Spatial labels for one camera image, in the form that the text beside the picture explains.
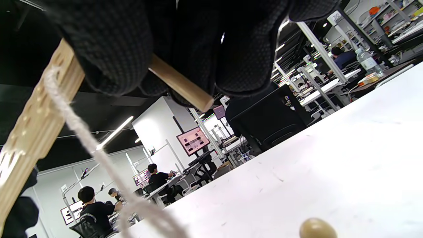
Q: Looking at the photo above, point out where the round wooden bead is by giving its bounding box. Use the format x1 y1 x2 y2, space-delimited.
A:
299 218 337 238

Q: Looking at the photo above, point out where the beige lacing rope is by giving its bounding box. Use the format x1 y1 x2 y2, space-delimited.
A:
43 66 189 238

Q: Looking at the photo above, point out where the person's right hand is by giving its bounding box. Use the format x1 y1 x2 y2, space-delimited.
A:
43 0 341 108

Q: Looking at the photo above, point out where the black mesh office chair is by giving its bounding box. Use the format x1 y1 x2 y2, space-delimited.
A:
225 83 314 156

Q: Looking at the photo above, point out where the pink screen monitor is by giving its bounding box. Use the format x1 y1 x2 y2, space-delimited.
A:
176 127 211 156

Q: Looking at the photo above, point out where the clear water bottle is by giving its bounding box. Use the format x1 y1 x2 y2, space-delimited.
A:
355 48 384 78

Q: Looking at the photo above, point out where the brown side table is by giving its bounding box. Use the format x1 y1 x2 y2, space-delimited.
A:
344 59 420 96

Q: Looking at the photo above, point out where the wooden lacing needle stick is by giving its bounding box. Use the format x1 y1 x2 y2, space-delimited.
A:
149 55 214 113

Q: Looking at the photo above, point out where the wooden crocodile lacing toy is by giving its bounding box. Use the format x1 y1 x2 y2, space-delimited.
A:
0 38 86 228

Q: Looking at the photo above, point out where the person's left hand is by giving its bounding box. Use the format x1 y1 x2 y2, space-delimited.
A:
3 169 39 238

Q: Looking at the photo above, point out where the orange and white device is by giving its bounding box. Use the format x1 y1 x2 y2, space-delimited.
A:
359 73 379 85

